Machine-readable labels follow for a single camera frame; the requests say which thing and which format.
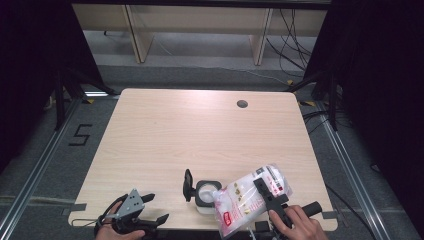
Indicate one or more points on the black metal stand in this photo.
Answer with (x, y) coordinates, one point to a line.
(60, 100)
(332, 100)

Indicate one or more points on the person's right hand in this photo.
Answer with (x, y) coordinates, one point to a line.
(303, 229)

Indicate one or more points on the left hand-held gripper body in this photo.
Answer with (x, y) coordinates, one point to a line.
(131, 203)

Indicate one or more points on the grey tape strip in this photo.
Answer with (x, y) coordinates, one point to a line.
(76, 208)
(330, 215)

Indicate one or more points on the red and white spout pouch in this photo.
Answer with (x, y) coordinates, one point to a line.
(240, 200)

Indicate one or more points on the person's left hand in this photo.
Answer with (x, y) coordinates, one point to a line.
(105, 233)

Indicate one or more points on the short aluminium rail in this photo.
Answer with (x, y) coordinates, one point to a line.
(98, 94)

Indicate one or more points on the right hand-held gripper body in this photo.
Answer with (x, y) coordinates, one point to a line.
(277, 200)

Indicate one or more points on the pale floor strip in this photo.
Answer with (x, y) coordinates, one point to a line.
(33, 200)

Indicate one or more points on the clear jar with black lid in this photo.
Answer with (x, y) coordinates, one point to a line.
(188, 183)

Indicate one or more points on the grey table grommet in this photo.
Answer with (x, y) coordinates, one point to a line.
(242, 103)

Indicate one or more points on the black curtain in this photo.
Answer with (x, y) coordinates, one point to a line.
(30, 66)
(383, 100)

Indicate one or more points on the yellow tape piece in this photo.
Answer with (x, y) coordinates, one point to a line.
(290, 81)
(308, 103)
(88, 101)

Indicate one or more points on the aluminium floor rail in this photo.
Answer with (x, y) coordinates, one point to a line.
(36, 173)
(353, 180)

